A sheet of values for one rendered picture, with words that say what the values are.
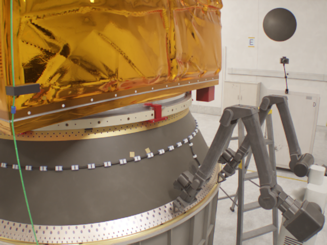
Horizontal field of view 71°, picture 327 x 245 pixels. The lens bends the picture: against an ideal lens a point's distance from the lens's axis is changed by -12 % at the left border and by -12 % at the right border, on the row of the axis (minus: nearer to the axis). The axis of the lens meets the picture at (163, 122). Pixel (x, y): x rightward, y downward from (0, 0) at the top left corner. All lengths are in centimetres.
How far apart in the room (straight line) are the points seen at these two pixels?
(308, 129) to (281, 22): 475
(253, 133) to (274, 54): 768
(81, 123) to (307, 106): 396
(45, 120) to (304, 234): 108
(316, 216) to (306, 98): 366
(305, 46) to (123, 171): 780
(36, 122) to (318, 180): 119
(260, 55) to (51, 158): 797
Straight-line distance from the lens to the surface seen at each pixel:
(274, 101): 144
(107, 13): 115
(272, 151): 268
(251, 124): 102
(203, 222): 180
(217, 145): 112
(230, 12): 913
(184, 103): 165
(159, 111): 140
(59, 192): 131
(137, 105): 138
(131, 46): 126
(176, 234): 154
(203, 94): 236
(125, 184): 131
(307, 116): 468
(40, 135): 136
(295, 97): 463
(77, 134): 131
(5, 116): 96
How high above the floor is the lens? 199
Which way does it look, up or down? 14 degrees down
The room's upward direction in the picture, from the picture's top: straight up
